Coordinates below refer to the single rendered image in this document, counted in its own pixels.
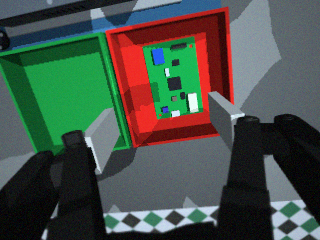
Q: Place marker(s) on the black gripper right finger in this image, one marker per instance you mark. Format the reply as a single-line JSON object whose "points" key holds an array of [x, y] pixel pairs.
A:
{"points": [[245, 209]]}

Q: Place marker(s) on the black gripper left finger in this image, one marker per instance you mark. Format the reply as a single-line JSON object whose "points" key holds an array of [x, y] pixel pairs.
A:
{"points": [[29, 198]]}

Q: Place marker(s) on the red bin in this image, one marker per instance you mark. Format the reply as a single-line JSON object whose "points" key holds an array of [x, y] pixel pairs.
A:
{"points": [[211, 31]]}

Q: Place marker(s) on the green circuit board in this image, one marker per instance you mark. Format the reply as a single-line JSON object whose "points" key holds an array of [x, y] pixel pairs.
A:
{"points": [[174, 77]]}

